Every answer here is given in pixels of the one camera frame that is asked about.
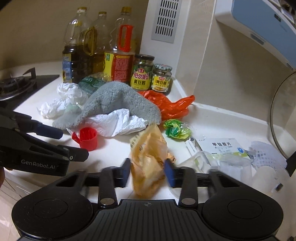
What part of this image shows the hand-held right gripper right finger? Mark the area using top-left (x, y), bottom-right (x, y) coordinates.
top-left (164, 159), bottom-right (243, 208)

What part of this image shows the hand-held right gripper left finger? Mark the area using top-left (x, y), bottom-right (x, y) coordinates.
top-left (55, 158), bottom-right (132, 207)

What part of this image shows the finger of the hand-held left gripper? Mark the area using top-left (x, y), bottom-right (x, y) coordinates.
top-left (11, 131), bottom-right (89, 163)
top-left (0, 107), bottom-right (63, 140)

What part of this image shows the red plastic measuring cup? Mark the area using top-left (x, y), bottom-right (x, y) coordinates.
top-left (72, 127), bottom-right (97, 151)

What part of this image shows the tan plastic bag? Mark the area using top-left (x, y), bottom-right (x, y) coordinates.
top-left (129, 125), bottom-right (168, 198)

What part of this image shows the green wrapper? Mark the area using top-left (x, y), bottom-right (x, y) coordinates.
top-left (163, 119), bottom-right (192, 139)

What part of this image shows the white paper towel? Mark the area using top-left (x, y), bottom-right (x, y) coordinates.
top-left (67, 108), bottom-right (148, 138)

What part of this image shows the white green medicine box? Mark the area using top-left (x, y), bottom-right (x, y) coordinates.
top-left (198, 137), bottom-right (252, 161)

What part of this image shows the crushed clear water bottle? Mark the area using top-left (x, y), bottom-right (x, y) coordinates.
top-left (78, 74), bottom-right (111, 99)

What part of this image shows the clear plastic cup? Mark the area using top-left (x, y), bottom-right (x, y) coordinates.
top-left (177, 151), bottom-right (253, 188)

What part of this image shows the orange plastic bag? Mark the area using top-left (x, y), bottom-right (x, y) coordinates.
top-left (138, 90), bottom-right (196, 121)

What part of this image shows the grey towel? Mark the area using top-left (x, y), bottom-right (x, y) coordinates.
top-left (53, 81), bottom-right (162, 130)

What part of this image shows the white mesh dishcloth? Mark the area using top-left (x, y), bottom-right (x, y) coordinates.
top-left (249, 141), bottom-right (287, 176)

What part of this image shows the black gas stove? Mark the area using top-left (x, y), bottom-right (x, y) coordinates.
top-left (0, 67), bottom-right (60, 102)

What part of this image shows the dark oil bottle blue label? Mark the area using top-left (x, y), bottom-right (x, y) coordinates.
top-left (62, 7), bottom-right (93, 84)

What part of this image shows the small sauce jar checkered lid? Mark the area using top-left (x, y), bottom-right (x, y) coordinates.
top-left (151, 64), bottom-right (173, 93)

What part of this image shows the large sauce jar yellow label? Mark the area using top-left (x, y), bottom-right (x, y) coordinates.
top-left (131, 54), bottom-right (155, 91)

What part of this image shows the glass pot lid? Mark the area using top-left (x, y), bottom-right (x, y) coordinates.
top-left (269, 71), bottom-right (296, 178)

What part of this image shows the oil bottle orange handle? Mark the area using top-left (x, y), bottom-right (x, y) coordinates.
top-left (103, 6), bottom-right (136, 82)

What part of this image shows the oil bottle yellow handle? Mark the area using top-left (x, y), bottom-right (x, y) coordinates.
top-left (89, 11), bottom-right (111, 75)

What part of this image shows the metal wall vent grille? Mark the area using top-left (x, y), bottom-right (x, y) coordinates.
top-left (151, 0), bottom-right (182, 43)

